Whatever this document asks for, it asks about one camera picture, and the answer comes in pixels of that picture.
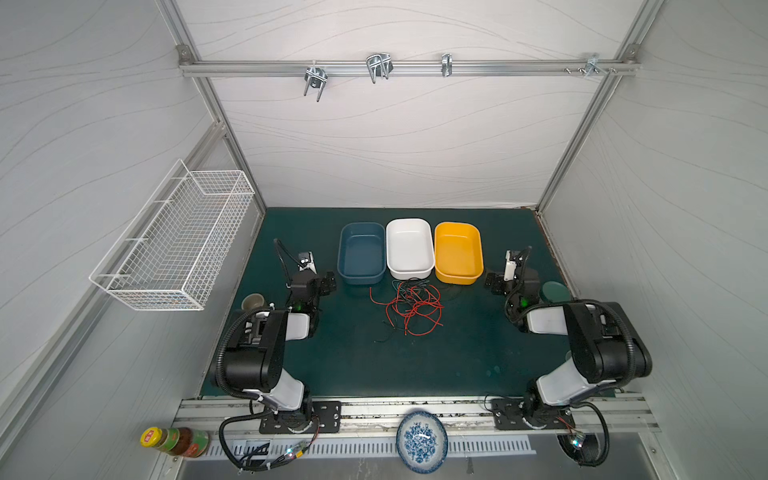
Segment tangled red cables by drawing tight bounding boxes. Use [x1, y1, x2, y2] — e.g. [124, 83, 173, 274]
[368, 281, 445, 338]

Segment yellow plastic bin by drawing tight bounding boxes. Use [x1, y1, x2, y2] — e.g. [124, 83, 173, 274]
[434, 222, 484, 286]

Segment small metal hook clamp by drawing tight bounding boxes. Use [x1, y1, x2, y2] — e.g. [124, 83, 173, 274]
[441, 53, 453, 78]

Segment white vent strip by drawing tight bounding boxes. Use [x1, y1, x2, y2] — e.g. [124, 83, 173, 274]
[227, 435, 536, 460]

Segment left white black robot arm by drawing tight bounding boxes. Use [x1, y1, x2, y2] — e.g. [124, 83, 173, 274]
[213, 239, 337, 423]

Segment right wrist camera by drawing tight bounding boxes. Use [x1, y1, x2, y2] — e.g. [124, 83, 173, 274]
[503, 250, 522, 282]

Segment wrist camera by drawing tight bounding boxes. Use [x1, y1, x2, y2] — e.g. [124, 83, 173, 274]
[503, 250, 522, 282]
[298, 251, 317, 274]

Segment blue plastic bin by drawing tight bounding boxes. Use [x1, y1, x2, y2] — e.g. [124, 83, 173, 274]
[337, 222, 387, 286]

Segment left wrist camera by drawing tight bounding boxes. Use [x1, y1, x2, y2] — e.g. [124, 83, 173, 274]
[298, 251, 317, 274]

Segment left metal U-bolt clamp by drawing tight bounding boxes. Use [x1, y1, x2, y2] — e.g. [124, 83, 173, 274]
[303, 66, 328, 102]

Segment blue white patterned plate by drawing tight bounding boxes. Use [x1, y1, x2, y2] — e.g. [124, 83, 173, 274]
[395, 410, 448, 474]

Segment middle metal U-bolt clamp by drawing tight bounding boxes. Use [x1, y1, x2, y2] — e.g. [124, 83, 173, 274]
[365, 53, 393, 84]

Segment metal u-bolt clamp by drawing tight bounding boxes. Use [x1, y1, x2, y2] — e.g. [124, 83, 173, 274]
[365, 53, 393, 84]
[303, 66, 328, 102]

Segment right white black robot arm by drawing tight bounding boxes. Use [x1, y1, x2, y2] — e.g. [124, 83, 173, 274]
[484, 247, 653, 426]

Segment right metal bolt bracket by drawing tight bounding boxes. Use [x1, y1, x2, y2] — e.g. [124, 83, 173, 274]
[564, 54, 618, 78]

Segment green round lid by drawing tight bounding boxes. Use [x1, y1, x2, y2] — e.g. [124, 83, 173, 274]
[540, 281, 572, 303]

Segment white plastic bin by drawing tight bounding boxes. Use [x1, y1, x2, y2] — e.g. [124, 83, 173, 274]
[385, 218, 435, 280]

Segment beige mug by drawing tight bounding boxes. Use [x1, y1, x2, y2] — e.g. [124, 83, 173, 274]
[241, 293, 266, 312]

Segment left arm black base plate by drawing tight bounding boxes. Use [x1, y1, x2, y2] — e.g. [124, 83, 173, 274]
[259, 401, 342, 435]

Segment white wire wall basket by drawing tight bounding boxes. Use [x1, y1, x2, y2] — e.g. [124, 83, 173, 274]
[89, 159, 254, 312]

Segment metal crossbar rail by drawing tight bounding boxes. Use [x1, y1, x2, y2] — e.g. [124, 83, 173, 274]
[179, 57, 641, 78]

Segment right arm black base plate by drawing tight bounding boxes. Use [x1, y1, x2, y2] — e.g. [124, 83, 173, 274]
[483, 396, 575, 431]

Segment sauce bottle yellow cap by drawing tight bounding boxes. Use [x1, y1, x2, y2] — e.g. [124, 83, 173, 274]
[139, 427, 211, 458]

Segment aluminium front rail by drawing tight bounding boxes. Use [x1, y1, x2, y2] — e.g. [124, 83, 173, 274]
[172, 394, 661, 438]

